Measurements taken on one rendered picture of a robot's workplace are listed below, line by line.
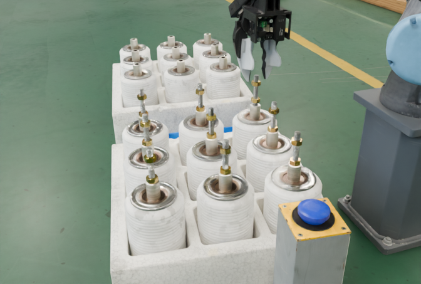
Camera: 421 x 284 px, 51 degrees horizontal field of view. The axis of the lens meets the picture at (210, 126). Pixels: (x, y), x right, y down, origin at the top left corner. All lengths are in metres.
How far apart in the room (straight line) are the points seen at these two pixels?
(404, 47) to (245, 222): 0.37
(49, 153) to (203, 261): 0.80
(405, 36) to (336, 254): 0.34
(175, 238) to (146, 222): 0.06
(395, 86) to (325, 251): 0.44
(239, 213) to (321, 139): 0.74
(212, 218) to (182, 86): 0.54
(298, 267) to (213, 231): 0.20
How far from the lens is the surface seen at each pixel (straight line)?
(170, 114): 1.18
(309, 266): 0.59
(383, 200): 0.99
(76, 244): 1.05
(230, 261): 0.73
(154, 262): 0.71
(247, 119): 0.94
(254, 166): 0.84
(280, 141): 0.86
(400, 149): 0.92
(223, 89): 1.21
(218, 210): 0.70
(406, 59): 0.74
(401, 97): 0.91
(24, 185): 1.28
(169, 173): 0.80
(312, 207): 0.57
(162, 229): 0.70
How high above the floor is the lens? 0.68
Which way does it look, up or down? 28 degrees down
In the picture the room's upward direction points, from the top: 1 degrees counter-clockwise
